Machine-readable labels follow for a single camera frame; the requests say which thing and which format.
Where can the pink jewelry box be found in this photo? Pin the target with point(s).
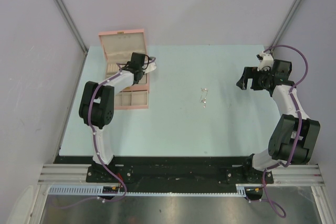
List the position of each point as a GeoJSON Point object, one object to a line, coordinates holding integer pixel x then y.
{"type": "Point", "coordinates": [118, 47]}

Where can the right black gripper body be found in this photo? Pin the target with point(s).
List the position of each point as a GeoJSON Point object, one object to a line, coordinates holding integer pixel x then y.
{"type": "Point", "coordinates": [260, 79]}

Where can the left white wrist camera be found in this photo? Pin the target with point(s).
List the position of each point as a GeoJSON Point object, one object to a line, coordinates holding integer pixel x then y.
{"type": "Point", "coordinates": [150, 65]}

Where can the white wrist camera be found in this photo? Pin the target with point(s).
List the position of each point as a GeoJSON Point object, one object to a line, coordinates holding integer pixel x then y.
{"type": "Point", "coordinates": [150, 65]}
{"type": "Point", "coordinates": [266, 61]}

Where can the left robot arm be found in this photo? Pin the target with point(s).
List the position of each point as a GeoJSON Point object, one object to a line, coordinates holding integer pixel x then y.
{"type": "Point", "coordinates": [97, 102]}

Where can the pink jewelry box drawer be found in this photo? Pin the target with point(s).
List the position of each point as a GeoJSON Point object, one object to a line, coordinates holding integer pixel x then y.
{"type": "Point", "coordinates": [131, 100]}

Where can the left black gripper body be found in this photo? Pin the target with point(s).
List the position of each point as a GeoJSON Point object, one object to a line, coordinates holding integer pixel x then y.
{"type": "Point", "coordinates": [142, 72]}

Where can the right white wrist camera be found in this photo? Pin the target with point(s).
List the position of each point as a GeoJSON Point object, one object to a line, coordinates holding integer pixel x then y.
{"type": "Point", "coordinates": [266, 61]}

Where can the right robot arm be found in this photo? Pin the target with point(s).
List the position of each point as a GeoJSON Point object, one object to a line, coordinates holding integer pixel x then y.
{"type": "Point", "coordinates": [294, 137]}

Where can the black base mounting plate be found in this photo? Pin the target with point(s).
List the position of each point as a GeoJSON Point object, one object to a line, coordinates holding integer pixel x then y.
{"type": "Point", "coordinates": [182, 175]}

